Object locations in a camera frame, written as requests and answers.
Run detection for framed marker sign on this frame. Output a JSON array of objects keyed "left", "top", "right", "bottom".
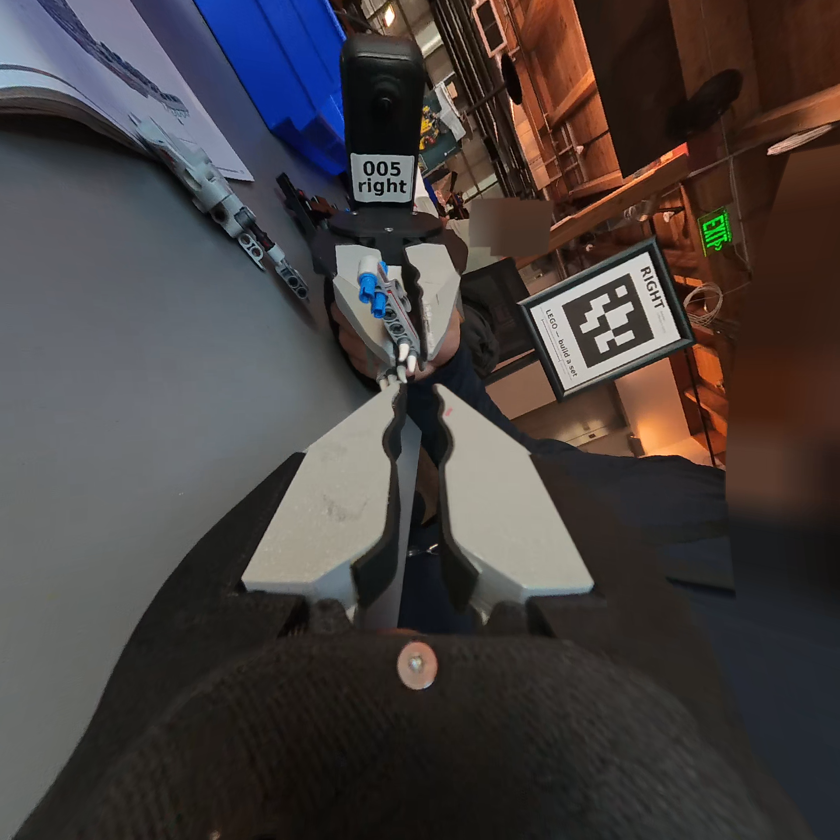
[{"left": 518, "top": 236, "right": 697, "bottom": 403}]

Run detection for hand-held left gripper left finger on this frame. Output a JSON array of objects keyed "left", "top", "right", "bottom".
[{"left": 240, "top": 385, "right": 422, "bottom": 610}]

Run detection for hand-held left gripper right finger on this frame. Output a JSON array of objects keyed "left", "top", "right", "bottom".
[{"left": 432, "top": 383, "right": 596, "bottom": 619}]

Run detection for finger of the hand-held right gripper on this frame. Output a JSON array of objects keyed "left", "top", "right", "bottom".
[
  {"left": 403, "top": 241, "right": 462, "bottom": 376},
  {"left": 331, "top": 244, "right": 403, "bottom": 388}
]

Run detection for blue plastic bin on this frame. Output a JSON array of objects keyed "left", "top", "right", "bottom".
[{"left": 193, "top": 0, "right": 350, "bottom": 175}]

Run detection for colourful toy box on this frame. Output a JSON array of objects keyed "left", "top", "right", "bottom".
[{"left": 419, "top": 82, "right": 468, "bottom": 173}]

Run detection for person's navy clothing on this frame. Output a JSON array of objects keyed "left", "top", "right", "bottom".
[{"left": 663, "top": 571, "right": 736, "bottom": 742}]

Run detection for person's right hand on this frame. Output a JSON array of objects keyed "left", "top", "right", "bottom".
[{"left": 328, "top": 298, "right": 464, "bottom": 396}]

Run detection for lego instruction booklet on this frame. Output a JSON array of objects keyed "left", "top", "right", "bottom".
[{"left": 0, "top": 0, "right": 256, "bottom": 183}]

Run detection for coiled white cable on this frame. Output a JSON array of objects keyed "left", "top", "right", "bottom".
[{"left": 682, "top": 281, "right": 726, "bottom": 326}]

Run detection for black red lego vehicle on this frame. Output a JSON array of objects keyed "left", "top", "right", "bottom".
[{"left": 276, "top": 172, "right": 350, "bottom": 263}]

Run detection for green exit sign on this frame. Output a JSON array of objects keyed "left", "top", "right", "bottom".
[{"left": 696, "top": 206, "right": 735, "bottom": 258}]

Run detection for grey lego beam white claws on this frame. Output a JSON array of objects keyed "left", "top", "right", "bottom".
[{"left": 356, "top": 255, "right": 422, "bottom": 387}]

